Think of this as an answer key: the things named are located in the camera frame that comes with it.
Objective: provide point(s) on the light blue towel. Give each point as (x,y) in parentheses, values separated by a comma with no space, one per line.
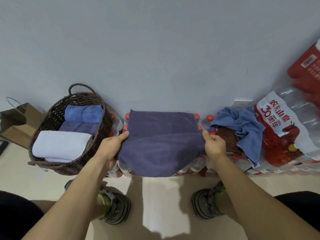
(250,129)
(83,114)

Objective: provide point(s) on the person's left hand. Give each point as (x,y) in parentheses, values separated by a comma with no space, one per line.
(110,149)

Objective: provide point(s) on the person's left grey shoe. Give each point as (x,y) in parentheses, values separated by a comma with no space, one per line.
(117,209)

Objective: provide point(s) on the person's grey shoe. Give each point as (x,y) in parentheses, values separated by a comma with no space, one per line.
(202,204)
(117,209)

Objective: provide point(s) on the brown towel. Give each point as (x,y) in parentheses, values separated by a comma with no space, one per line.
(228,141)

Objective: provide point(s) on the cream towel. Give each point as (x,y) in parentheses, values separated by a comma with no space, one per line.
(62,144)

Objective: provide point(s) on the white wall socket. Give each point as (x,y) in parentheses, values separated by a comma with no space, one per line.
(242,102)

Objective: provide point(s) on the dark blue towel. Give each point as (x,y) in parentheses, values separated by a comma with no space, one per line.
(80,127)

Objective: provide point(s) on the person's right hand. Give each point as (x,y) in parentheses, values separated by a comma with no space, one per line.
(215,147)

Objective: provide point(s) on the person's left forearm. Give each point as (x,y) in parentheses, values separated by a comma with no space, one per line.
(72,207)

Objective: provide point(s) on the brown paper bag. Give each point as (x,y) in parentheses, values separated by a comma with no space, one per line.
(20,127)

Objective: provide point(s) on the person's right grey shoe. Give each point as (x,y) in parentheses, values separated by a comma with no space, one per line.
(202,204)

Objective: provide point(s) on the dark brown wicker basket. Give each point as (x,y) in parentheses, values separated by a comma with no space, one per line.
(100,137)

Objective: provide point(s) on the dark grey towel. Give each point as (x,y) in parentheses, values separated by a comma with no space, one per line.
(160,142)

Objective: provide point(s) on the person's right forearm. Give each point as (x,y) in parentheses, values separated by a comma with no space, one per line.
(257,207)

